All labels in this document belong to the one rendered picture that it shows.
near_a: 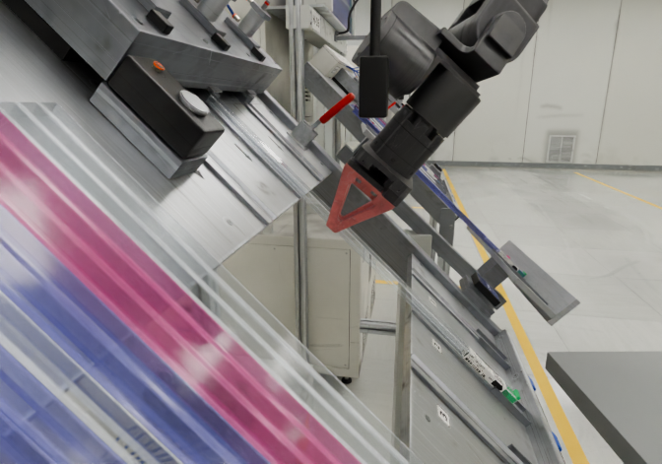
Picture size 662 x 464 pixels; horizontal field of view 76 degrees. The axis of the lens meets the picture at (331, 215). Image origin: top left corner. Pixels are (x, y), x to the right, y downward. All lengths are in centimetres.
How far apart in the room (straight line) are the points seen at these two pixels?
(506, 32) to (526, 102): 783
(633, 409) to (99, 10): 89
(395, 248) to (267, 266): 99
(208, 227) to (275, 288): 134
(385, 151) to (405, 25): 12
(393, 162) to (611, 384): 65
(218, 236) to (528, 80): 807
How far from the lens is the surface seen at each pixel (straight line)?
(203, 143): 33
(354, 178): 44
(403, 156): 43
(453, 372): 49
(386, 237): 68
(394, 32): 42
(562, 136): 845
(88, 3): 38
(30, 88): 33
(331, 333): 167
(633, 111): 883
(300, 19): 145
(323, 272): 157
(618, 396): 93
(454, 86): 43
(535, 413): 60
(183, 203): 32
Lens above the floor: 108
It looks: 15 degrees down
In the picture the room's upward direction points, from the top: straight up
